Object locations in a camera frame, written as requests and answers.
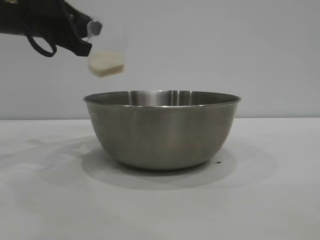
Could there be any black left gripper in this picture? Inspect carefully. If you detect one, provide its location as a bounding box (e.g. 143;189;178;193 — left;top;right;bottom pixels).
0;0;93;58

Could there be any white uncooked rice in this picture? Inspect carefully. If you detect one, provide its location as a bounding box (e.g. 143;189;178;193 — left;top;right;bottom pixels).
87;49;126;79

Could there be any stainless steel mixing bowl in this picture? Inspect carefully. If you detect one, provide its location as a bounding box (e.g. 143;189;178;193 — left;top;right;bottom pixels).
83;89;242;172

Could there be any clear plastic measuring cup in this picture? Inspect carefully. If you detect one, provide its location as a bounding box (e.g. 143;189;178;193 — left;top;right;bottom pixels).
85;19;129;79

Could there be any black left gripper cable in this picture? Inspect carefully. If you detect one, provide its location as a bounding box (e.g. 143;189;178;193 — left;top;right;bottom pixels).
24;23;58;58

